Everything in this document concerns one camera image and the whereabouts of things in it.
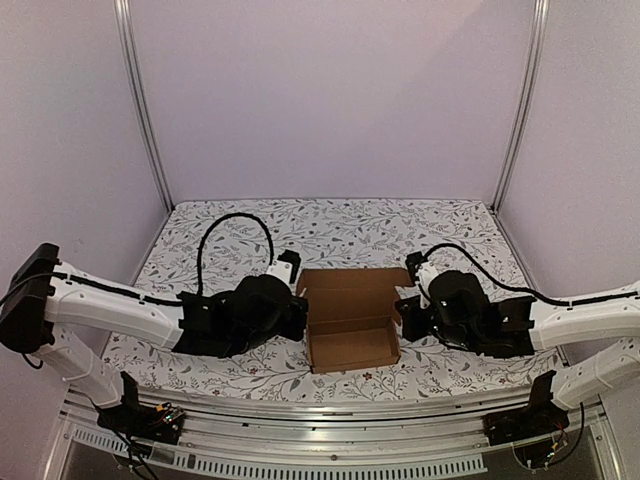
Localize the brown cardboard paper box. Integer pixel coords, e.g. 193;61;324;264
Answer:
296;268;411;374

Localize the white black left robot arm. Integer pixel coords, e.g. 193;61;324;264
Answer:
1;243;308;434

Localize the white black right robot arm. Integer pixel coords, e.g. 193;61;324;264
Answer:
395;267;639;436

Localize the floral patterned table mat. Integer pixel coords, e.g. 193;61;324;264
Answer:
103;199;563;403

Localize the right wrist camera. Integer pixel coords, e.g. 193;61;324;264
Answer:
405;252;439;300

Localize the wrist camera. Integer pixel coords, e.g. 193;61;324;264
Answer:
267;250;301;285
405;252;439;300

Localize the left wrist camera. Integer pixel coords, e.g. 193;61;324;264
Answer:
267;250;301;285

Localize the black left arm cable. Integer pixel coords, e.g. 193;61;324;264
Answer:
196;213;276;296

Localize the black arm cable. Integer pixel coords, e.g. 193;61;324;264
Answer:
424;243;640;307
196;213;276;296

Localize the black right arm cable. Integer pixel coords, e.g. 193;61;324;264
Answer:
424;243;640;307

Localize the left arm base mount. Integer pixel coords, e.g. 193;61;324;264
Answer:
96;372;186;445

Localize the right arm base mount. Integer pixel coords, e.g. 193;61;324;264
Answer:
482;370;571;446

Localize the aluminium front rail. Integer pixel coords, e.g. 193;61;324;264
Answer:
42;384;626;480

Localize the right aluminium frame post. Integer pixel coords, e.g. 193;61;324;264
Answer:
490;0;550;216

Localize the aluminium frame post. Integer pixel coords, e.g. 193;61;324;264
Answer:
490;0;550;216
114;0;175;213

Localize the left aluminium frame post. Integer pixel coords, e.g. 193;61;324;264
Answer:
114;0;175;213

